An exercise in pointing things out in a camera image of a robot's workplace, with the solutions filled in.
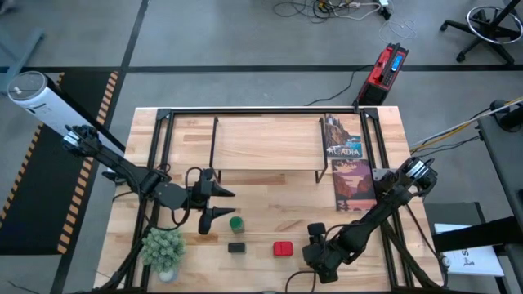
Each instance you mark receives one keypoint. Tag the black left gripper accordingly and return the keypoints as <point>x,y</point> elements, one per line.
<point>204,192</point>

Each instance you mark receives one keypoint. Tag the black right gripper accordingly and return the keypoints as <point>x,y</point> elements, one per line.
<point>323,255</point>

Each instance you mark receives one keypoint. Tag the green lid spice jar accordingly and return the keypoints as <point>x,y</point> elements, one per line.
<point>236,224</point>

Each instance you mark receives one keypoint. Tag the red cube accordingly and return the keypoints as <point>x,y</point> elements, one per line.
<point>282,248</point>

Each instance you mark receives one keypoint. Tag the small black block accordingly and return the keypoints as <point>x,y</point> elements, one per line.
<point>236,247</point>

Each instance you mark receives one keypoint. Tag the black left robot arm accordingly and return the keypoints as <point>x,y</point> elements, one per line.
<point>122,167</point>

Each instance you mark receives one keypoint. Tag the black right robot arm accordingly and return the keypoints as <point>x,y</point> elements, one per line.
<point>384,208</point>

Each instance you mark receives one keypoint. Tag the black arm base connector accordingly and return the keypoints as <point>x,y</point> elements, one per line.
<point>112,176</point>

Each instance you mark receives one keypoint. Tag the wooden shelf with black legs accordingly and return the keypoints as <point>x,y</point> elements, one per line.
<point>269,143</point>

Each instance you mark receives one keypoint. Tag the green potted plant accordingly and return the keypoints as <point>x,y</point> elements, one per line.
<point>163,249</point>

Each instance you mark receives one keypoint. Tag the canyon sunset postcard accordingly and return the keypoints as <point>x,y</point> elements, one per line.
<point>351,183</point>

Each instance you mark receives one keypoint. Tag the Acadia postcard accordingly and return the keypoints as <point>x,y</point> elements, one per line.
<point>343,143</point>

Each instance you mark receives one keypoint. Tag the grey box beside table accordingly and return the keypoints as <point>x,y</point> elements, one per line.
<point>449,212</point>

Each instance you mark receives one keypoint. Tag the white paper sheet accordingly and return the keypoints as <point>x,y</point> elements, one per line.
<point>470,253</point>

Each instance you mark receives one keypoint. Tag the black bar beside table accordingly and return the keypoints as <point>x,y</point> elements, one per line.
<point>478,234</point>

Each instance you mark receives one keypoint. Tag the black mat with orange stripes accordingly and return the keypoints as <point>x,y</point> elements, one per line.
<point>37,196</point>

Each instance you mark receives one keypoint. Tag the red and black power station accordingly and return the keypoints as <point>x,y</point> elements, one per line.
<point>382,75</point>

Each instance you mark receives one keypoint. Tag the dark grey desk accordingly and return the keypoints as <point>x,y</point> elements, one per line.
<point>504,163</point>

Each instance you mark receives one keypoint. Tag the white tower fan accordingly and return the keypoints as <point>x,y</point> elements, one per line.
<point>41,104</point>

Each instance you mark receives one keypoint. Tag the blue grey table leg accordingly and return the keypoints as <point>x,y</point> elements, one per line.
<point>22,57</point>

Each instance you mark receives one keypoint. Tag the black office chair base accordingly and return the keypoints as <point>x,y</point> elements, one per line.
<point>488,28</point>

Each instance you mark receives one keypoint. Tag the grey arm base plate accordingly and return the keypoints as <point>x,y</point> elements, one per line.
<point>380,175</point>

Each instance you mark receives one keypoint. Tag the black aluminium table frame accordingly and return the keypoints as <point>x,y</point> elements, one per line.
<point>261,111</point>

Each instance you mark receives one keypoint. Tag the black desk mount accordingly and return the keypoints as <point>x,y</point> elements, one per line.
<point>508,114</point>

